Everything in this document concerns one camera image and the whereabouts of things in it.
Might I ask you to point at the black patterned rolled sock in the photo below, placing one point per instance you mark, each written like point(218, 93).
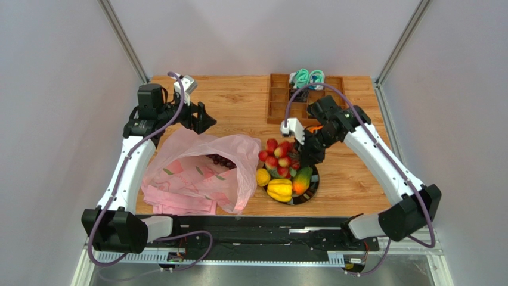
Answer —
point(297, 95)

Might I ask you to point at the fake yellow lemon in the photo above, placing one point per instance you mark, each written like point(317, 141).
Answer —
point(262, 177)

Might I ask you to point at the fake yellow bell pepper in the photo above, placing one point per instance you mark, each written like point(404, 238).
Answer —
point(280, 189)

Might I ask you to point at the fake dark grapes bunch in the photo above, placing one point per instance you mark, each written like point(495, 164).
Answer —
point(222, 161)

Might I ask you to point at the pink folded cloth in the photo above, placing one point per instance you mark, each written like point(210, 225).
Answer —
point(177, 204)

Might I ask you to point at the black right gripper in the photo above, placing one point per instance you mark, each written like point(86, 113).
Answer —
point(312, 150)

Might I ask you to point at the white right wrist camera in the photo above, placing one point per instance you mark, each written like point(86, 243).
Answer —
point(293, 127)

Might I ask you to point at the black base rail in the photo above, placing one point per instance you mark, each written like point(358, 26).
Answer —
point(264, 238)

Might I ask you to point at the fake green orange mango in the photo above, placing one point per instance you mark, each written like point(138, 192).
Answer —
point(301, 181)

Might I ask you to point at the wooden compartment tray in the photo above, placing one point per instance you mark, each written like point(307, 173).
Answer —
point(280, 91)

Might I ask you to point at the pink plastic bag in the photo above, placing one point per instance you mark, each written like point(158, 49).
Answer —
point(181, 167)

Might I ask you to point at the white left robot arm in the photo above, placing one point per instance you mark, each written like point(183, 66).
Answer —
point(112, 225)

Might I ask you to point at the black rimmed plate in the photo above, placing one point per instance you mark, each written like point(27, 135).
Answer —
point(309, 194)

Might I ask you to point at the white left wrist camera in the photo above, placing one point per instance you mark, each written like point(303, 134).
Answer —
point(189, 85)

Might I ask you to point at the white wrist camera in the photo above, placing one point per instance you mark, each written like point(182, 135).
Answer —
point(293, 127)
point(189, 85)

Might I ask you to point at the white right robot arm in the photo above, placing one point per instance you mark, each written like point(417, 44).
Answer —
point(413, 203)

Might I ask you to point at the teal white rolled sock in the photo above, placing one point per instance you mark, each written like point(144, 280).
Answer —
point(299, 78)

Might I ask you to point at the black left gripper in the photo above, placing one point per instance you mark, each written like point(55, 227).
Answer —
point(200, 124)

